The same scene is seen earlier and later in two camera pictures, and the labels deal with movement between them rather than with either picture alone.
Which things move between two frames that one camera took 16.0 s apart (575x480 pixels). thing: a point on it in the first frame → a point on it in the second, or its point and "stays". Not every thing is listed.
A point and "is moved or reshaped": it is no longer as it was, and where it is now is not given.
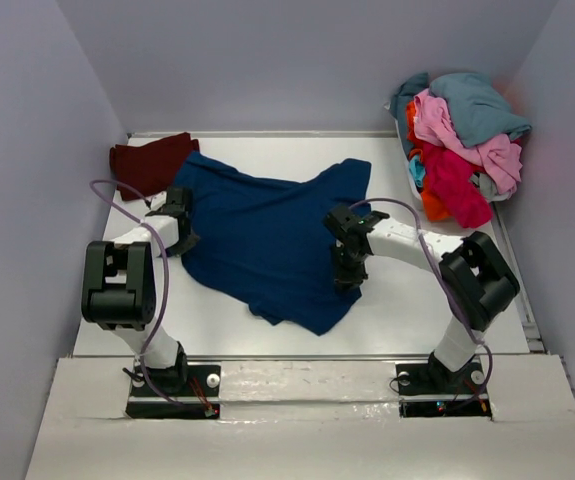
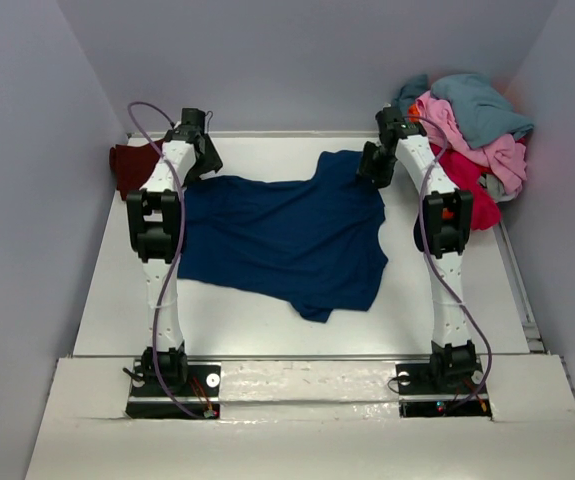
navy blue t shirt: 266,242 is moved or reshaped
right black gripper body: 350,269 → 376,163
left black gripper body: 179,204 → 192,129
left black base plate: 198,399 stays
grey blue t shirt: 479,112 stays
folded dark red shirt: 153,168 stays
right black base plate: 425,391 stays
